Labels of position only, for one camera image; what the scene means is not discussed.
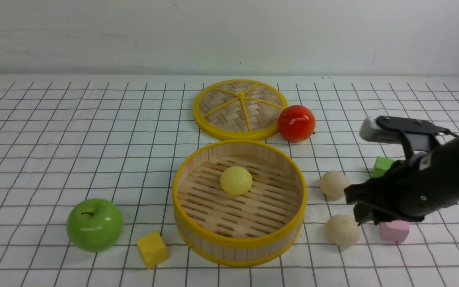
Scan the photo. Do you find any green cube block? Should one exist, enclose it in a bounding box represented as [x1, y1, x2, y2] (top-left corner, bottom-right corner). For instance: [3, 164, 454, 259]
[371, 156, 395, 178]

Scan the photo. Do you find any bamboo steamer tray yellow rim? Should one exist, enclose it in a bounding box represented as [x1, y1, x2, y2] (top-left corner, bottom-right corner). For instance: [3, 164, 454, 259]
[171, 140, 308, 268]

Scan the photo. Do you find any beige bun lower right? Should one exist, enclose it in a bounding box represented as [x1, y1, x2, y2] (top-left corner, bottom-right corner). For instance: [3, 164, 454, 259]
[325, 214, 362, 248]

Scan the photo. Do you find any beige bun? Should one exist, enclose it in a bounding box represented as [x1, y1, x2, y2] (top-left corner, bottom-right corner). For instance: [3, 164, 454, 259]
[320, 171, 352, 200]
[325, 214, 362, 248]

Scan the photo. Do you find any woven bamboo steamer lid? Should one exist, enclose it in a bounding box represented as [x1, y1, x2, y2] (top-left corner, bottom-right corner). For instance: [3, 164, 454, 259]
[192, 79, 288, 141]

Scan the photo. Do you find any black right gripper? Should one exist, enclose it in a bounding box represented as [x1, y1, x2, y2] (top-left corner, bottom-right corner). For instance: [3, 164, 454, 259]
[344, 149, 459, 226]

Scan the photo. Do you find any green apple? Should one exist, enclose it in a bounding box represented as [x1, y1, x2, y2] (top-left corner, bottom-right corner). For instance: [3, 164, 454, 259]
[66, 198, 124, 252]

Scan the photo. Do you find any red tomato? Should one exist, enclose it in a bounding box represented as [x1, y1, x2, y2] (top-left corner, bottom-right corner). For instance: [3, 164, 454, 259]
[277, 105, 316, 142]

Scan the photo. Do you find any pink cube block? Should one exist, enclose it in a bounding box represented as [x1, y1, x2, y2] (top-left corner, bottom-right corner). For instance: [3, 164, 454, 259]
[379, 220, 410, 243]

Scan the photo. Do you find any yellow cube block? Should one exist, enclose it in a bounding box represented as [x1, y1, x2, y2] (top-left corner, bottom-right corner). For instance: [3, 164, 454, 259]
[136, 230, 169, 269]

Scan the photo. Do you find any white grid tablecloth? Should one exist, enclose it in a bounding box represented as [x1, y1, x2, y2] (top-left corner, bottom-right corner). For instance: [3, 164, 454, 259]
[0, 76, 459, 287]

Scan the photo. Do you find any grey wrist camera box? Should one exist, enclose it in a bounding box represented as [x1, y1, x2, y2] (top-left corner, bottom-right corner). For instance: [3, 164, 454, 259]
[359, 116, 401, 145]

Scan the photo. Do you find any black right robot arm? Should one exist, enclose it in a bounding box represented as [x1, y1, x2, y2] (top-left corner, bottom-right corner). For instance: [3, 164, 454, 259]
[344, 116, 459, 225]

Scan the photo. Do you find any yellow bun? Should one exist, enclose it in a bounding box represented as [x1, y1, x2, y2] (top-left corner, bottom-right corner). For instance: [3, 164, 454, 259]
[219, 166, 253, 196]

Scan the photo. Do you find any beige bun upper right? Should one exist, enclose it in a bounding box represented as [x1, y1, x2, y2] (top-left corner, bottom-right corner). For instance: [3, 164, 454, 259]
[320, 171, 352, 200]

